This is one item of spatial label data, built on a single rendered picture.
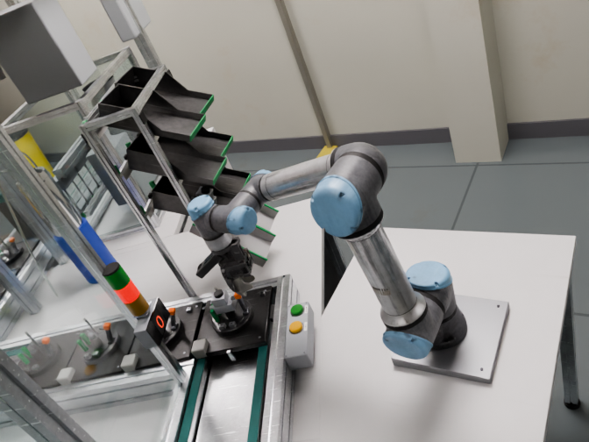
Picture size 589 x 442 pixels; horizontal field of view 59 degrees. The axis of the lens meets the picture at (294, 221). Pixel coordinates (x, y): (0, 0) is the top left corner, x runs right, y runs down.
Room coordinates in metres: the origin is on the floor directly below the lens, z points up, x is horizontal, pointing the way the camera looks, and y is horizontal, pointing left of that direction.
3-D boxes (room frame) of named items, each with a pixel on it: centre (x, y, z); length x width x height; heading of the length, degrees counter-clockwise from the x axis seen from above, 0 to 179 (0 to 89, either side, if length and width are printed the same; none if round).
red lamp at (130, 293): (1.15, 0.47, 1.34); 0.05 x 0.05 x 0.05
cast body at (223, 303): (1.30, 0.32, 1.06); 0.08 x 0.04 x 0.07; 74
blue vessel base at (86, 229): (2.10, 0.90, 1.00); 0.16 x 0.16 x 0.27
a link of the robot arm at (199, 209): (1.27, 0.22, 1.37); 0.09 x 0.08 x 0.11; 46
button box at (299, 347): (1.15, 0.12, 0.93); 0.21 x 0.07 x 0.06; 164
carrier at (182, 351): (1.37, 0.55, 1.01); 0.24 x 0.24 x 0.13; 74
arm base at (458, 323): (1.00, -0.26, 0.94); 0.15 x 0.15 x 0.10
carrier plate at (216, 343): (1.30, 0.31, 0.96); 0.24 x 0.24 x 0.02; 74
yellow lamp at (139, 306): (1.15, 0.47, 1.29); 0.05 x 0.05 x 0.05
